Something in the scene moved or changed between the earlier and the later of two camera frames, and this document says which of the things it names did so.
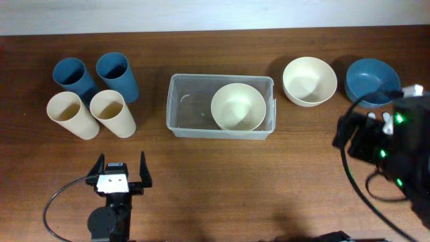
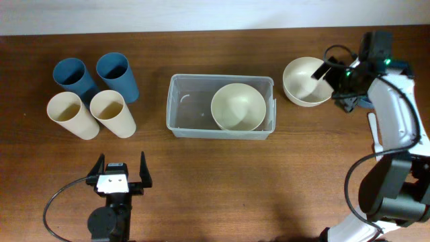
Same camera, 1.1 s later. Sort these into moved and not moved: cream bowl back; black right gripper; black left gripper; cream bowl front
Moved: black right gripper
Not moved: black left gripper; cream bowl front; cream bowl back
